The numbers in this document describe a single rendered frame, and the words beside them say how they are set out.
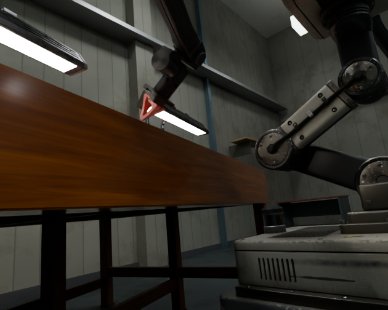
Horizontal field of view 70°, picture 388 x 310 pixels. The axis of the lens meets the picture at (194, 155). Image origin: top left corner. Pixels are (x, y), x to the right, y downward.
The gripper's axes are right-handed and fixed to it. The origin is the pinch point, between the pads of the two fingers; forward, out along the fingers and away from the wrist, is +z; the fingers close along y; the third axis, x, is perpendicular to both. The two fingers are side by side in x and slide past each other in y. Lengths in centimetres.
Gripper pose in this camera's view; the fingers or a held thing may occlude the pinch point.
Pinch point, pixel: (143, 117)
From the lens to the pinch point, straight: 89.2
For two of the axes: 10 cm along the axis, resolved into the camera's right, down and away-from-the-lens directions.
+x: 6.3, 6.4, -4.3
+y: -4.5, -1.5, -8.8
